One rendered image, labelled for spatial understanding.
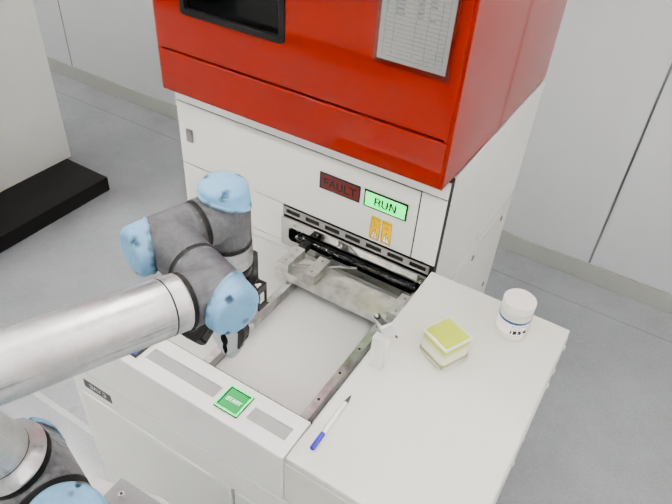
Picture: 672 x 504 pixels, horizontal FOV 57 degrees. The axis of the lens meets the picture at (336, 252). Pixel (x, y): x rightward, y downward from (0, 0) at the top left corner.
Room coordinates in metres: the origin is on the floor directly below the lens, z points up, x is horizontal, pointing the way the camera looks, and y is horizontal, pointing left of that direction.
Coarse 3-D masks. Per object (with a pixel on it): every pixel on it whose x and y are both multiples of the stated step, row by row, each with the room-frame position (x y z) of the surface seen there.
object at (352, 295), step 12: (288, 276) 1.20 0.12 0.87; (300, 276) 1.20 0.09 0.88; (324, 276) 1.20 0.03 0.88; (336, 276) 1.21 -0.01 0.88; (312, 288) 1.17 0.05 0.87; (324, 288) 1.16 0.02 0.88; (336, 288) 1.16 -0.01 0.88; (348, 288) 1.16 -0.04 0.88; (360, 288) 1.17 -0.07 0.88; (372, 288) 1.17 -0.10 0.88; (336, 300) 1.13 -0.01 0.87; (348, 300) 1.12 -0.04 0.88; (360, 300) 1.12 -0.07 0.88; (372, 300) 1.13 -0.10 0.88; (384, 300) 1.13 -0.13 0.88; (360, 312) 1.10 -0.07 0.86; (372, 312) 1.09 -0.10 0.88; (384, 312) 1.09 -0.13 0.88
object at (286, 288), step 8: (280, 288) 1.18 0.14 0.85; (288, 288) 1.18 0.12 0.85; (272, 296) 1.15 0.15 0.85; (280, 296) 1.15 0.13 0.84; (272, 304) 1.12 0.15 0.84; (256, 312) 1.08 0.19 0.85; (264, 312) 1.09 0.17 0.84; (256, 320) 1.07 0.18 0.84; (216, 352) 0.95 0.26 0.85; (208, 360) 0.92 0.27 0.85; (216, 360) 0.93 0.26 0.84
